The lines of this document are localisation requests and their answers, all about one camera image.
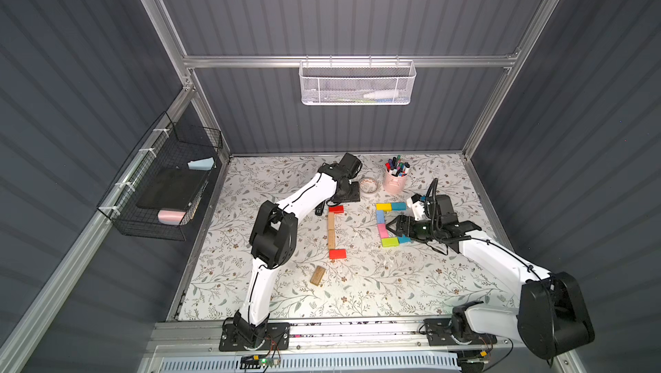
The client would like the black stapler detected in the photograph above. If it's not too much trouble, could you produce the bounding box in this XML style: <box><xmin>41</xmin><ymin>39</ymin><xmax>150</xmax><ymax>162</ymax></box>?
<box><xmin>315</xmin><ymin>202</ymin><xmax>325</xmax><ymax>216</ymax></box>

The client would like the yellow block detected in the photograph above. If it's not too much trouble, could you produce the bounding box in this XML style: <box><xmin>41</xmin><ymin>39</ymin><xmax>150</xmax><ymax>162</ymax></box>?
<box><xmin>376</xmin><ymin>203</ymin><xmax>392</xmax><ymax>211</ymax></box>

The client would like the wooden block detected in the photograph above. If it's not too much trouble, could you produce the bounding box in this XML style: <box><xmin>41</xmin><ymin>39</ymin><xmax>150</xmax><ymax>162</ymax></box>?
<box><xmin>327</xmin><ymin>230</ymin><xmax>337</xmax><ymax>250</ymax></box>
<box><xmin>310</xmin><ymin>266</ymin><xmax>326</xmax><ymax>286</ymax></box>
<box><xmin>327</xmin><ymin>212</ymin><xmax>336</xmax><ymax>231</ymax></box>

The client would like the red block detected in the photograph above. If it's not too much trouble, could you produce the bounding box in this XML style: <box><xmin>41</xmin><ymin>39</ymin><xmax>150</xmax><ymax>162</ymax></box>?
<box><xmin>329</xmin><ymin>249</ymin><xmax>347</xmax><ymax>259</ymax></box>
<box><xmin>329</xmin><ymin>205</ymin><xmax>344</xmax><ymax>214</ymax></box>

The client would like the black notebook in basket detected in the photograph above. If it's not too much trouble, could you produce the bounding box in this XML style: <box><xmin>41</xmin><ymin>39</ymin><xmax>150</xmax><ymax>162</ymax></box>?
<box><xmin>136</xmin><ymin>168</ymin><xmax>209</xmax><ymax>211</ymax></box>

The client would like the lime green block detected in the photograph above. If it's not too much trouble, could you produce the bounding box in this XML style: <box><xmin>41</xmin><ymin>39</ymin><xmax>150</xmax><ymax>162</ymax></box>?
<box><xmin>380</xmin><ymin>237</ymin><xmax>400</xmax><ymax>248</ymax></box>

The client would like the pink block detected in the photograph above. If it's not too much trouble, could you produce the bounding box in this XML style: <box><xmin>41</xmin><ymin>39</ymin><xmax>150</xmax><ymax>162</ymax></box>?
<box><xmin>377</xmin><ymin>223</ymin><xmax>390</xmax><ymax>239</ymax></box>

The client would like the white bottle in basket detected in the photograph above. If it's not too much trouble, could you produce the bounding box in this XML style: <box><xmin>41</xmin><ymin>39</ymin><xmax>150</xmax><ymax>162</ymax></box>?
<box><xmin>363</xmin><ymin>89</ymin><xmax>399</xmax><ymax>101</ymax></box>

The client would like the white wire mesh basket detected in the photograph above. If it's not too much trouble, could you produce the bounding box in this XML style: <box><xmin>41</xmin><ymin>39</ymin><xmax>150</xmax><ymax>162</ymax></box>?
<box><xmin>299</xmin><ymin>61</ymin><xmax>417</xmax><ymax>106</ymax></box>

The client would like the light blue box in basket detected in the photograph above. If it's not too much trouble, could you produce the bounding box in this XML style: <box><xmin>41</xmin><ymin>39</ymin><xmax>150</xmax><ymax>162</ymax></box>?
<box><xmin>188</xmin><ymin>157</ymin><xmax>215</xmax><ymax>171</ymax></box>

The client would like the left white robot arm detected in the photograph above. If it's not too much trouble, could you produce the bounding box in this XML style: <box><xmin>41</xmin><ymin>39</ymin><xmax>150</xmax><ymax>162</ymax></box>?
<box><xmin>232</xmin><ymin>153</ymin><xmax>363</xmax><ymax>348</ymax></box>

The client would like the small glass dish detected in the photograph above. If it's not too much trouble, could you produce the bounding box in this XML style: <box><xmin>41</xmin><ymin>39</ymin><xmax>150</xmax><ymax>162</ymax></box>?
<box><xmin>359</xmin><ymin>177</ymin><xmax>380</xmax><ymax>196</ymax></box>

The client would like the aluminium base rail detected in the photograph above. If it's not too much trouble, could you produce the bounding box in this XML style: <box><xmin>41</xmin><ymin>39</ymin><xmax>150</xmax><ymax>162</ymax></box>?
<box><xmin>144</xmin><ymin>315</ymin><xmax>497</xmax><ymax>373</ymax></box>

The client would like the black wire wall basket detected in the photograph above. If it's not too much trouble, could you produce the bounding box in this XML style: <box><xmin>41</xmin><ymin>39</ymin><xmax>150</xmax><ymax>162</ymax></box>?
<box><xmin>97</xmin><ymin>113</ymin><xmax>224</xmax><ymax>242</ymax></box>

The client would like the pink pen cup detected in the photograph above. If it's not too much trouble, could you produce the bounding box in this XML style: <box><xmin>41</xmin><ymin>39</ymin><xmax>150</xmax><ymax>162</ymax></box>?
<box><xmin>382</xmin><ymin>171</ymin><xmax>408</xmax><ymax>195</ymax></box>

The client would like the pink eraser in basket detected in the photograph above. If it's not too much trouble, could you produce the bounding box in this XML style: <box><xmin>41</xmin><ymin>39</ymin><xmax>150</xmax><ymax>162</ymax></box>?
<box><xmin>158</xmin><ymin>210</ymin><xmax>186</xmax><ymax>226</ymax></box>

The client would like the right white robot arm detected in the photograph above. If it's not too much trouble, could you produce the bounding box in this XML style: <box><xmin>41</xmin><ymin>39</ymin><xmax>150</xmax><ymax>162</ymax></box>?
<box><xmin>383</xmin><ymin>194</ymin><xmax>596</xmax><ymax>360</ymax></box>

